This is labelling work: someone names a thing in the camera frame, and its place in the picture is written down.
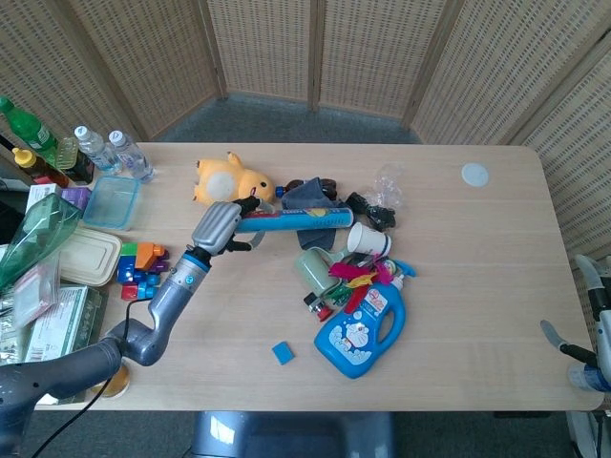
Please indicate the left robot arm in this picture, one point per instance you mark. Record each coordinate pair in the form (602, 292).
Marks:
(157, 315)

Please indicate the purple building block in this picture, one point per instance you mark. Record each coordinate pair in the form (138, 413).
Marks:
(163, 262)

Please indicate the light blue building block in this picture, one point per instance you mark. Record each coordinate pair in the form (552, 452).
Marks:
(148, 286)

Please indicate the black red small toy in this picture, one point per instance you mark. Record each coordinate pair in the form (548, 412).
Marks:
(317, 307)

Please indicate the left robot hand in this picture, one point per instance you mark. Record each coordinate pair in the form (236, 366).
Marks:
(217, 224)

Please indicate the yellow tape roll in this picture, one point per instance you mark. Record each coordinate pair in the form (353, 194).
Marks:
(117, 384)

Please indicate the white carton box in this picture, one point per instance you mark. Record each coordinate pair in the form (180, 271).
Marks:
(40, 195)

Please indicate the yellow plush toy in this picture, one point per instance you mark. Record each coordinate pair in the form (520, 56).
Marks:
(224, 183)

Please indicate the crumpled clear plastic wrapper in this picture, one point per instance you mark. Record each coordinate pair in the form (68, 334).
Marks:
(389, 186)

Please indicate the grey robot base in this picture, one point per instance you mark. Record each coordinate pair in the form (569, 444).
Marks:
(291, 434)

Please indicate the white paper cup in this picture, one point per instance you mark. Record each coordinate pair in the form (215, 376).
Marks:
(370, 238)

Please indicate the brown bottle with blue cap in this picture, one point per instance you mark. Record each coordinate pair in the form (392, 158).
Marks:
(280, 192)

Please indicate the blue cartoon detergent bottle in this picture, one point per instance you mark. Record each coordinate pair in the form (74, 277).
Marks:
(355, 339)

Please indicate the blue cylindrical tube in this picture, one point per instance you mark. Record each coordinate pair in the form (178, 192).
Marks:
(296, 220)

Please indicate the green plastic bag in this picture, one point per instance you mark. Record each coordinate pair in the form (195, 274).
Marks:
(38, 234)

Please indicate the green building block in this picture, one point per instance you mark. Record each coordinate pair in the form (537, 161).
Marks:
(129, 248)

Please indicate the red building block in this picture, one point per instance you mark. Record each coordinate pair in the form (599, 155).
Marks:
(128, 292)

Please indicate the dark oil bottle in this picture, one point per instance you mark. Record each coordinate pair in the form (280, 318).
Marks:
(76, 160)

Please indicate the dark blue building block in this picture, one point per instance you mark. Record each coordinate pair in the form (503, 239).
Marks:
(126, 269)

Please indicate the yellow cap sauce bottle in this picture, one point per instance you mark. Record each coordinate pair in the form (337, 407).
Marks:
(40, 167)

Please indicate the white round table grommet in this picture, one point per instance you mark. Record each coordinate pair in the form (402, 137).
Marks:
(475, 174)

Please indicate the green tea box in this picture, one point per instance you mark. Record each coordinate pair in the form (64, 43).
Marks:
(67, 319)

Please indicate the clear container with blue lid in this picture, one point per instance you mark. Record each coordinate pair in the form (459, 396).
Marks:
(112, 202)

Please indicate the blue mahjong tile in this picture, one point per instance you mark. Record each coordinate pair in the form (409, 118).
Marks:
(283, 353)

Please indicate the clear bag with red print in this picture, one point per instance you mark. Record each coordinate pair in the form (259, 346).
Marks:
(35, 296)

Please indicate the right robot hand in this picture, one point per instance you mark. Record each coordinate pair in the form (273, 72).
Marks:
(589, 377)

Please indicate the beige lunch box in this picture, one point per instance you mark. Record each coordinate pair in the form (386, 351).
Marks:
(90, 255)

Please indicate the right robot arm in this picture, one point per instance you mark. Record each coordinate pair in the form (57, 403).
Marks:
(596, 291)

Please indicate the orange building block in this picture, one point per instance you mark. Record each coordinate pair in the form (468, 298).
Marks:
(148, 255)

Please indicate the green cup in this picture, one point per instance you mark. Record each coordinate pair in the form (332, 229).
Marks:
(312, 272)

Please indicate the woven folding screen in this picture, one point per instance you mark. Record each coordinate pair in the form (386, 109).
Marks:
(267, 47)

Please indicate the colourful feather shuttlecock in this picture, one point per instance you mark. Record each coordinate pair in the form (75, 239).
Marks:
(355, 274)

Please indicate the grey cloth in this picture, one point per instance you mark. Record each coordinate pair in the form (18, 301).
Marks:
(305, 193)

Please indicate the green soda bottle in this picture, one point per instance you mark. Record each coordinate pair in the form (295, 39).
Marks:
(28, 129)

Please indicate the clear water bottle white cap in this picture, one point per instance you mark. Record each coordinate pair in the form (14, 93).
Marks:
(98, 152)
(131, 157)

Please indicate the purple box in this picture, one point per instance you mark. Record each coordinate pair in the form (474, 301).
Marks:
(76, 196)

